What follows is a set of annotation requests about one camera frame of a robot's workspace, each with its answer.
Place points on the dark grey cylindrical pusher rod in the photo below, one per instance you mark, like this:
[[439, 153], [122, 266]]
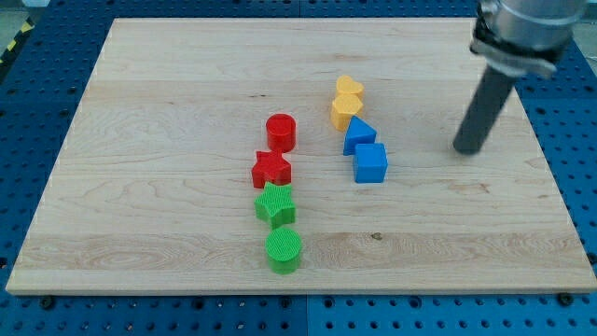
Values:
[[490, 96]]

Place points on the black bolt right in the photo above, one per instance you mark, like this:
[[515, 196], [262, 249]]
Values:
[[565, 299]]

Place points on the black bolt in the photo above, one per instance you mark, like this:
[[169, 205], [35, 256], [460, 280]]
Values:
[[565, 299], [47, 303]]

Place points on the red star block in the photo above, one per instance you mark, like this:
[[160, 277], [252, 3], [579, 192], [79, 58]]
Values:
[[271, 167]]

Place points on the red cylinder block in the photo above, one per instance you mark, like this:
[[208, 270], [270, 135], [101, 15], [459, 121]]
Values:
[[281, 132]]

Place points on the blue cube block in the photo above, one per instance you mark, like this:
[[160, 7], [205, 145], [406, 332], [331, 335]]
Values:
[[370, 163]]

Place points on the blue triangle block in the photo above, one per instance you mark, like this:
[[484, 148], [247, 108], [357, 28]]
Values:
[[358, 132]]

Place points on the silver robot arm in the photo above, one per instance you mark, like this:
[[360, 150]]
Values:
[[517, 37]]

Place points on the black bolt left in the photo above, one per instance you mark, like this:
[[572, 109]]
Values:
[[47, 303]]

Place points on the green star block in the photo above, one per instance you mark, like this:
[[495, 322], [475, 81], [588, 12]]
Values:
[[275, 205]]

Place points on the light wooden board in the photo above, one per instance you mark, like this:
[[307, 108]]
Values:
[[152, 191]]

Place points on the yellow heart block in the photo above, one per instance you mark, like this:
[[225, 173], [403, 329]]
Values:
[[346, 85]]

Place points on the green cylinder block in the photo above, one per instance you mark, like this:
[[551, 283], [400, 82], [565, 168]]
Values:
[[283, 248]]

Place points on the yellow pentagon block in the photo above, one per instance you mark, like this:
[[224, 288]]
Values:
[[343, 108]]

